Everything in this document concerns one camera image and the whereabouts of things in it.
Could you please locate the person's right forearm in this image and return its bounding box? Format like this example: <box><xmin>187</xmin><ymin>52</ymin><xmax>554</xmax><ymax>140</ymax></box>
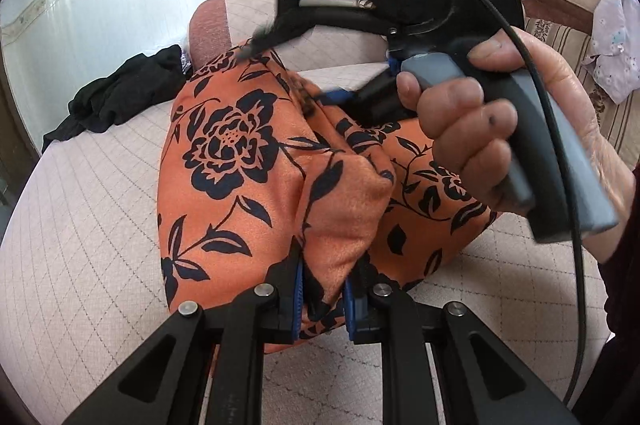
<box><xmin>575</xmin><ymin>165</ymin><xmax>640</xmax><ymax>425</ymax></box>

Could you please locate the orange floral garment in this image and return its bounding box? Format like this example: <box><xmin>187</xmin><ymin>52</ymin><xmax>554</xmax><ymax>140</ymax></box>
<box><xmin>156</xmin><ymin>45</ymin><xmax>501</xmax><ymax>356</ymax></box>

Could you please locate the lavender floral cloth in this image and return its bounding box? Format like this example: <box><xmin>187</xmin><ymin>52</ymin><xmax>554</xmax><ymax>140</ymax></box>
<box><xmin>582</xmin><ymin>0</ymin><xmax>640</xmax><ymax>104</ymax></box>

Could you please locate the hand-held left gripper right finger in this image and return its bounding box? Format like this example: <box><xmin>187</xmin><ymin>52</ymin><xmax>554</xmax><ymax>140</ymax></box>
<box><xmin>342</xmin><ymin>260</ymin><xmax>581</xmax><ymax>425</ymax></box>

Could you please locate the pink bolster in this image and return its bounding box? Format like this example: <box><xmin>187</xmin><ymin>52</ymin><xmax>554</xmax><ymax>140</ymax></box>
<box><xmin>189</xmin><ymin>0</ymin><xmax>603</xmax><ymax>73</ymax></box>

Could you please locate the pink quilted bed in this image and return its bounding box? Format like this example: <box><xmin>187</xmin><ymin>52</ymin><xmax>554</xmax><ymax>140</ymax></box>
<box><xmin>0</xmin><ymin>0</ymin><xmax>611</xmax><ymax>425</ymax></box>

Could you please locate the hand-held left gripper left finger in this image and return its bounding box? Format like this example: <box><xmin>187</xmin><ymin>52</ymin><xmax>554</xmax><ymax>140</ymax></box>
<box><xmin>62</xmin><ymin>245</ymin><xmax>305</xmax><ymax>425</ymax></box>

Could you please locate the person's right hand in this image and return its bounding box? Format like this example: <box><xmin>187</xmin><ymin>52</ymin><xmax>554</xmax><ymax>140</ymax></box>
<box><xmin>397</xmin><ymin>27</ymin><xmax>636</xmax><ymax>258</ymax></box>

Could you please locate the black cable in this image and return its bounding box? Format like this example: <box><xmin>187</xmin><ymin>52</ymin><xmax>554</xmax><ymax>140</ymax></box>
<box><xmin>435</xmin><ymin>0</ymin><xmax>588</xmax><ymax>411</ymax></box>

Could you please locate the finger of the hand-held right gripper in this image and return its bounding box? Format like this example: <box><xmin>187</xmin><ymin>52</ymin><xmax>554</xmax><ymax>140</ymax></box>
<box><xmin>297</xmin><ymin>72</ymin><xmax>418</xmax><ymax>126</ymax></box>
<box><xmin>235</xmin><ymin>7</ymin><xmax>306</xmax><ymax>60</ymax></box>

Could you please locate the black cloth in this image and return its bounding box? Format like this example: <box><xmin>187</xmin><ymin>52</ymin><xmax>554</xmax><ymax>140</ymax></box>
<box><xmin>41</xmin><ymin>45</ymin><xmax>188</xmax><ymax>156</ymax></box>

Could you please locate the striped beige cloth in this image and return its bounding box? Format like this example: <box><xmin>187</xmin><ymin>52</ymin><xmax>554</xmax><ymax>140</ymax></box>
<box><xmin>522</xmin><ymin>17</ymin><xmax>636</xmax><ymax>156</ymax></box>

